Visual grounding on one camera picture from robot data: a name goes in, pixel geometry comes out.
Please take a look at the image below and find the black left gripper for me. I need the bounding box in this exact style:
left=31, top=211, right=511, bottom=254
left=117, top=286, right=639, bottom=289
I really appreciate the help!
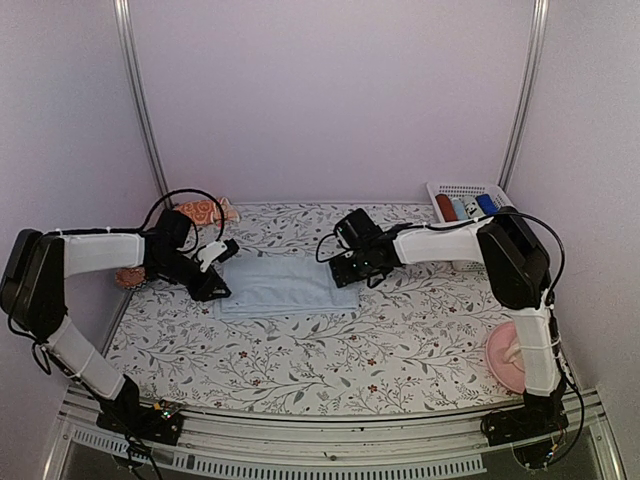
left=151, top=250, right=232, bottom=302

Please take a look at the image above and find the light blue terry towel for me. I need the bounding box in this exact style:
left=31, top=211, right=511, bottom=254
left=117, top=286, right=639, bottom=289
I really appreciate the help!
left=218, top=256, right=359, bottom=318

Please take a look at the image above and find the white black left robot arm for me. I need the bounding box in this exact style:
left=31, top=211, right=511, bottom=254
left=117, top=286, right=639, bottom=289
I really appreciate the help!
left=1, top=210, right=238, bottom=434

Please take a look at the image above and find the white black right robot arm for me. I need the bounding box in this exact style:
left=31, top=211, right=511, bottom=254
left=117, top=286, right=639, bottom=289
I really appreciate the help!
left=328, top=207, right=568, bottom=436

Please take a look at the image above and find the orange patterned towel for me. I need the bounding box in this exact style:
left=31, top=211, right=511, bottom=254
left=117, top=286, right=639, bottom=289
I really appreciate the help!
left=175, top=197, right=241, bottom=226

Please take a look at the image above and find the dark red rolled towel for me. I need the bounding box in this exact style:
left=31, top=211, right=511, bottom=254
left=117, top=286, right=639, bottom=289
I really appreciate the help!
left=435, top=194, right=458, bottom=222

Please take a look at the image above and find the light blue rolled towel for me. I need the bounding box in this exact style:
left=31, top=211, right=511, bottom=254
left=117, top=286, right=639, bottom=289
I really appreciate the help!
left=450, top=197, right=469, bottom=220

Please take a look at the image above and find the white perforated plastic basket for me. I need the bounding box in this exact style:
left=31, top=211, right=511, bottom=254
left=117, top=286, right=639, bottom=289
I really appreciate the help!
left=425, top=181, right=521, bottom=274

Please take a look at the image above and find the panda print rolled towel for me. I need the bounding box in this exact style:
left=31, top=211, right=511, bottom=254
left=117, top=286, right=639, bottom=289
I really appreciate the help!
left=461, top=196, right=485, bottom=218

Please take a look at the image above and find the dark blue rolled towel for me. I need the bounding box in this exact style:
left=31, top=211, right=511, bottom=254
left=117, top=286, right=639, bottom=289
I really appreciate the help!
left=475, top=194, right=499, bottom=215

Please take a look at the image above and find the cream ceramic mug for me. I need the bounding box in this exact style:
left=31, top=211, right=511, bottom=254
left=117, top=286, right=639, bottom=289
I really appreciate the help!
left=502, top=340, right=524, bottom=372

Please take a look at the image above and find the pink saucer plate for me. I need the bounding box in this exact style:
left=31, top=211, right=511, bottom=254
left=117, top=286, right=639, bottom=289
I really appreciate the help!
left=485, top=321, right=525, bottom=394

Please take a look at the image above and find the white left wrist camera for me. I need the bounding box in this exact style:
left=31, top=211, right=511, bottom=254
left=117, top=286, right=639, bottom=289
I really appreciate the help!
left=195, top=239, right=239, bottom=273

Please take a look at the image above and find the black right camera cable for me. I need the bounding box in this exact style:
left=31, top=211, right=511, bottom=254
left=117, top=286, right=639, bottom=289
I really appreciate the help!
left=315, top=212, right=586, bottom=451

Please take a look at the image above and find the black camera cable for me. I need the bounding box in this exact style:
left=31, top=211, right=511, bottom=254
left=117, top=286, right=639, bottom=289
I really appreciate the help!
left=315, top=212, right=586, bottom=451
left=142, top=187, right=226, bottom=251

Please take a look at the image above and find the black left camera cable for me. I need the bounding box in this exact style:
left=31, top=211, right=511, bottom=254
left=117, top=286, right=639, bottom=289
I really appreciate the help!
left=142, top=187, right=226, bottom=251

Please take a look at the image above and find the aluminium front rail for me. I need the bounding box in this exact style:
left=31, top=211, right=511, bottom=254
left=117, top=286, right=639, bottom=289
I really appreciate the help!
left=44, top=389, right=626, bottom=480

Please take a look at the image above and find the left aluminium frame post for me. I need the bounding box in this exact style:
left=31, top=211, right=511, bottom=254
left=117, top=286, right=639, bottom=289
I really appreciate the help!
left=113, top=0, right=169, bottom=196

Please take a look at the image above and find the aluminium frame post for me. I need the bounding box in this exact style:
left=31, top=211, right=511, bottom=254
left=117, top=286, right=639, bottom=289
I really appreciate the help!
left=113, top=0, right=169, bottom=196
left=498, top=0, right=550, bottom=191

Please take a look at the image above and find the right aluminium frame post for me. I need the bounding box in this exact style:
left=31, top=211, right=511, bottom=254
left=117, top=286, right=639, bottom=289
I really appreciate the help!
left=498, top=0, right=550, bottom=191

